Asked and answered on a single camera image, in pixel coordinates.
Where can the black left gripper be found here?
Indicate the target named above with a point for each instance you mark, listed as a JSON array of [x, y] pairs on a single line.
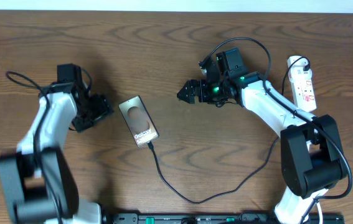
[[104, 109]]

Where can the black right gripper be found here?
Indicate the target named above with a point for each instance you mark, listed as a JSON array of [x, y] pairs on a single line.
[[203, 97]]

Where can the Samsung Galaxy smartphone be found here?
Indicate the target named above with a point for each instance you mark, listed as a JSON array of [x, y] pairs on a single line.
[[138, 121]]

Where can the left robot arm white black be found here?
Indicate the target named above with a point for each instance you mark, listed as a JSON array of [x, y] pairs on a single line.
[[36, 180]]

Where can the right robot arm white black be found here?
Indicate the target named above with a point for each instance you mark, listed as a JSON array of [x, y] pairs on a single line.
[[312, 159]]

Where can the white charger plug adapter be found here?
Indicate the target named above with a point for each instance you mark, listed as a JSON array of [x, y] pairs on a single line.
[[307, 66]]

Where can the white power strip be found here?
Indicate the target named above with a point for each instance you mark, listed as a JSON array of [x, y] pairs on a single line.
[[301, 83]]

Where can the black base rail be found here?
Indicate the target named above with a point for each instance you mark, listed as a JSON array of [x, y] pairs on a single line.
[[248, 217]]

